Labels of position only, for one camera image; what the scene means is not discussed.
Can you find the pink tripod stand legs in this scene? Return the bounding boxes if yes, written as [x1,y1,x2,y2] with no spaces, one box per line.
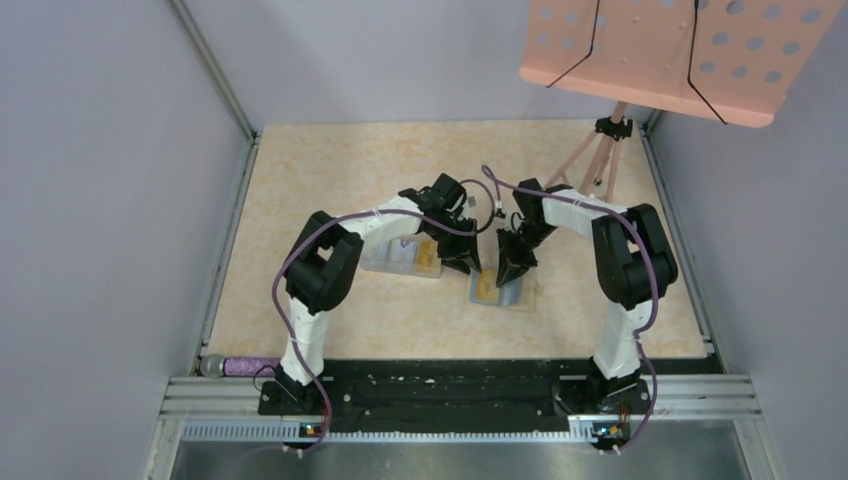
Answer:
[544,101,634,203]

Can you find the pink music stand desk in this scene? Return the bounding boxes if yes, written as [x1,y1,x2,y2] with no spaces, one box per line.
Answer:
[519,0,844,128]

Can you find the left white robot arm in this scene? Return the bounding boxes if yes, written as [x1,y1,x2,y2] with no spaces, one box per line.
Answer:
[271,174,482,414]

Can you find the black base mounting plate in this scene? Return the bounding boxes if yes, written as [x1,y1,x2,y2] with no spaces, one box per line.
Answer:
[258,357,723,435]

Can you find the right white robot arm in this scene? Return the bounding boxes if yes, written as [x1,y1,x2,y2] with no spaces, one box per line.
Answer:
[496,179,678,412]

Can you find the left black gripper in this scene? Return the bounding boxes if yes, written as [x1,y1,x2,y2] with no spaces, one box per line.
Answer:
[425,215,482,275]

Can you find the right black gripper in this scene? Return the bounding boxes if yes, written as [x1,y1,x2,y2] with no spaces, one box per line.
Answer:
[496,221,558,288]

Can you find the clear plastic card tray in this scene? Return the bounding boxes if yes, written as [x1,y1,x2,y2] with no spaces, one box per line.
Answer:
[359,237,443,278]

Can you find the aluminium frame rail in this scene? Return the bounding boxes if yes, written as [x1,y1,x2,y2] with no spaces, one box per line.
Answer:
[143,374,787,479]

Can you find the purple glitter microphone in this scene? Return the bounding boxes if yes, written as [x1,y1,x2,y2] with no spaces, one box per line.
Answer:
[197,355,279,378]

